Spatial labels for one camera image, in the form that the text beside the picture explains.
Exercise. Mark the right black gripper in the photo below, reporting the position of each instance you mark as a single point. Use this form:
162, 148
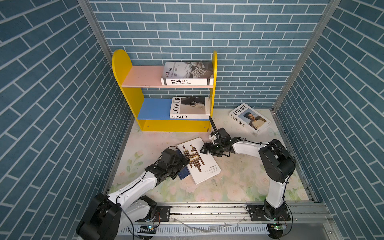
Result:
210, 150

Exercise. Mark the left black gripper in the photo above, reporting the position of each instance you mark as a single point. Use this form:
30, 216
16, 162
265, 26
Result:
181, 164

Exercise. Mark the navy blue book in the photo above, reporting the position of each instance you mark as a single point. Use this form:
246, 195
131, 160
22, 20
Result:
183, 173

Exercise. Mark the white brown-pattern book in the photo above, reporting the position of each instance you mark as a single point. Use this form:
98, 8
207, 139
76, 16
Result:
202, 166

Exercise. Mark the white LOVER book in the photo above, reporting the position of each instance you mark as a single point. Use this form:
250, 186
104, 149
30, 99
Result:
190, 108

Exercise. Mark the Heritage Cultural book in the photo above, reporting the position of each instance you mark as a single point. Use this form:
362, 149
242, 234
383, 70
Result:
188, 74

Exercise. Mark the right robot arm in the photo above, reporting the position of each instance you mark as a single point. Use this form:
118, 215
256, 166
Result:
278, 162

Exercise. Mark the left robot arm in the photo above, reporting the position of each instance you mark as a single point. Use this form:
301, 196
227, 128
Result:
107, 214

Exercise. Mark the white LOEWE book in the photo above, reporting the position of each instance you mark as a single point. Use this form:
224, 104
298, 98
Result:
249, 119

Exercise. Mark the yellow pink blue bookshelf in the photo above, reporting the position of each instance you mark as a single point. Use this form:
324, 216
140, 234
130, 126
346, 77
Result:
141, 86

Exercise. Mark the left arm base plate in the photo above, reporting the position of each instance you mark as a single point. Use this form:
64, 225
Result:
159, 214

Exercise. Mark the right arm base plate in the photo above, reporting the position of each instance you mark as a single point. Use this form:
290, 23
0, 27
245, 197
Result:
268, 213

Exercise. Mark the aluminium front rail frame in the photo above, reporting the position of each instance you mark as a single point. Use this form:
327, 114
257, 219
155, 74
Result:
235, 221

